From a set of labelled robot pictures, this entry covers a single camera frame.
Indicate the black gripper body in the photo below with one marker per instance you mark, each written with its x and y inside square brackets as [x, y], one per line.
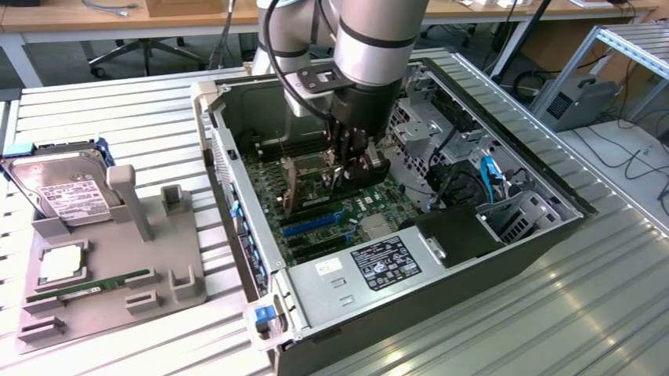
[366, 105]

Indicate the green graphics card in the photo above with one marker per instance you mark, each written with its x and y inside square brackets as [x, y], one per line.
[309, 176]

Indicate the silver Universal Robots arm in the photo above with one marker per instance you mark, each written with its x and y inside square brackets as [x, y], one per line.
[377, 43]

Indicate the silver drive cage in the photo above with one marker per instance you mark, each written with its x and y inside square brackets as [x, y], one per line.
[423, 121]

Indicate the green RAM stick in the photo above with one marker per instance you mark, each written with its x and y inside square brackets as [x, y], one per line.
[323, 200]
[83, 291]

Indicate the green motherboard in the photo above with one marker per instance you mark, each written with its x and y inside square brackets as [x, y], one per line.
[386, 203]

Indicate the black expansion slot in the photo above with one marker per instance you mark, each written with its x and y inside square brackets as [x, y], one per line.
[309, 217]

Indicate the silver chipset heatsink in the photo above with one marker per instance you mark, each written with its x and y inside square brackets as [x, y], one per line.
[377, 227]

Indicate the blue expansion slot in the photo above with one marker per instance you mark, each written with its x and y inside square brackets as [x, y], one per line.
[314, 226]

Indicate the black office chair base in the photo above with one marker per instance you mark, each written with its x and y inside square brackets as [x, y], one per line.
[454, 29]
[146, 47]

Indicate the black plastic air shroud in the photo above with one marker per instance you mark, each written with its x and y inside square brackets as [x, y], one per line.
[459, 239]

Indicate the silver disk bay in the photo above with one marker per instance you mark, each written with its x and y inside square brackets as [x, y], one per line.
[517, 223]

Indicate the black stand pole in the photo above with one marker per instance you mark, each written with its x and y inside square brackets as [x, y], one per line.
[524, 33]

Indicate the silver power supply unit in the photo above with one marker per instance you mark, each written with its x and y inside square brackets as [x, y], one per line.
[323, 297]

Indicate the grey box unit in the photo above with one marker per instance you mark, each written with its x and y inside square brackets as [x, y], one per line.
[585, 105]

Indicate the cardboard box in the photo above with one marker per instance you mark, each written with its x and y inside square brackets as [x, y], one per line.
[183, 8]

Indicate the blue case latch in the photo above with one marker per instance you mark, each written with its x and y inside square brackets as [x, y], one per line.
[263, 315]

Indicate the open black PC case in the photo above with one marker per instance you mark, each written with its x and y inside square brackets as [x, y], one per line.
[366, 340]

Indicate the hard disk in blue carrier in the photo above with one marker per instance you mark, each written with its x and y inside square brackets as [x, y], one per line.
[63, 184]

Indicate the aluminium profile rack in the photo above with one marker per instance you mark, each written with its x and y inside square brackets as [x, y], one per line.
[637, 39]

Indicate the silver CPU chip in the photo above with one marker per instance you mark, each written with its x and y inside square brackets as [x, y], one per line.
[62, 264]

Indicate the grey parts rack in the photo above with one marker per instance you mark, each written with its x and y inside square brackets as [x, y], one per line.
[104, 313]

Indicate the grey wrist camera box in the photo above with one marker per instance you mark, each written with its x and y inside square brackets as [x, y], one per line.
[318, 78]

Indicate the wooden desk with white frame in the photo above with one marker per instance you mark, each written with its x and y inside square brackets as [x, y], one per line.
[63, 19]
[574, 13]

